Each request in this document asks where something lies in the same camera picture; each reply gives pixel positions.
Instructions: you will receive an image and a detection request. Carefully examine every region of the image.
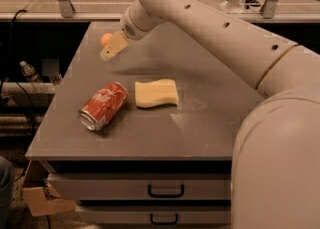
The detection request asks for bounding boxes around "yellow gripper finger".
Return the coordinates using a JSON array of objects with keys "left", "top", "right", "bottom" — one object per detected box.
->
[{"left": 100, "top": 31, "right": 128, "bottom": 60}]

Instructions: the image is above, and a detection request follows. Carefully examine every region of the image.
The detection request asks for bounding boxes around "orange fruit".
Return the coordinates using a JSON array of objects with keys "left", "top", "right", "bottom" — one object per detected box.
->
[{"left": 100, "top": 33, "right": 112, "bottom": 46}]

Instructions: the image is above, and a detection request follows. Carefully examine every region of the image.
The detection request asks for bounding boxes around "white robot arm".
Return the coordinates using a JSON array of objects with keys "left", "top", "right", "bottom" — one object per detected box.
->
[{"left": 101, "top": 0, "right": 320, "bottom": 229}]

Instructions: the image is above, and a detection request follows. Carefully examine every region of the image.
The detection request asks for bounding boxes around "yellow sponge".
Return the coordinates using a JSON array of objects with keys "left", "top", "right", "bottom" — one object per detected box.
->
[{"left": 135, "top": 79, "right": 179, "bottom": 108}]

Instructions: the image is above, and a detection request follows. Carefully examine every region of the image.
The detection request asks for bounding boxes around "red soda can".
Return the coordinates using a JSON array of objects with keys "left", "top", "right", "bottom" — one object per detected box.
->
[{"left": 79, "top": 82, "right": 128, "bottom": 131}]

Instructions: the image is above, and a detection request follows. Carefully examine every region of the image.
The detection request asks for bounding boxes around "clear plastic water bottle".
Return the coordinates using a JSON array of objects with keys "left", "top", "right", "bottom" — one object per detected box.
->
[{"left": 20, "top": 61, "right": 47, "bottom": 93}]

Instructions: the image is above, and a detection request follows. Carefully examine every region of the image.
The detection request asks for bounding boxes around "grey drawer cabinet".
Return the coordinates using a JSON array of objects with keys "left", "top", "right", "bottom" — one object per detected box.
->
[{"left": 27, "top": 22, "right": 261, "bottom": 229}]

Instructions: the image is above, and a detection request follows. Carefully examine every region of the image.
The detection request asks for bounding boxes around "dark grey bin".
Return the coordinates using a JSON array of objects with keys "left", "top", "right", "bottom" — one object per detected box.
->
[{"left": 0, "top": 157, "right": 14, "bottom": 229}]

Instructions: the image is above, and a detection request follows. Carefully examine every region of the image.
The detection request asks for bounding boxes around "brown cardboard box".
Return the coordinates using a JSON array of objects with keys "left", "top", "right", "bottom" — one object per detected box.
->
[{"left": 22, "top": 161, "right": 76, "bottom": 217}]

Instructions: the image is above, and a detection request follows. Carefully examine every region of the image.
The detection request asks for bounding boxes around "black cable left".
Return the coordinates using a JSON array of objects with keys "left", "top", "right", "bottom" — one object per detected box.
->
[{"left": 0, "top": 8, "right": 38, "bottom": 134}]

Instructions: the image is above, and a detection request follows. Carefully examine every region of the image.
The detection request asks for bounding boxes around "upper drawer black handle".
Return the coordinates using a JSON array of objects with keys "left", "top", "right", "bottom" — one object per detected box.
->
[{"left": 147, "top": 184, "right": 185, "bottom": 198}]

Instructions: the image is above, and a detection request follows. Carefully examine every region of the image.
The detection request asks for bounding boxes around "drawer black handle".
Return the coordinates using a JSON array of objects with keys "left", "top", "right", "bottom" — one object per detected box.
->
[
  {"left": 149, "top": 214, "right": 179, "bottom": 226},
  {"left": 147, "top": 184, "right": 185, "bottom": 198}
]

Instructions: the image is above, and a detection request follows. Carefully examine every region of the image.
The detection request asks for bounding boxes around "lower drawer black handle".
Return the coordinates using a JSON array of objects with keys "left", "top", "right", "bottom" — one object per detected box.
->
[{"left": 149, "top": 214, "right": 179, "bottom": 226}]

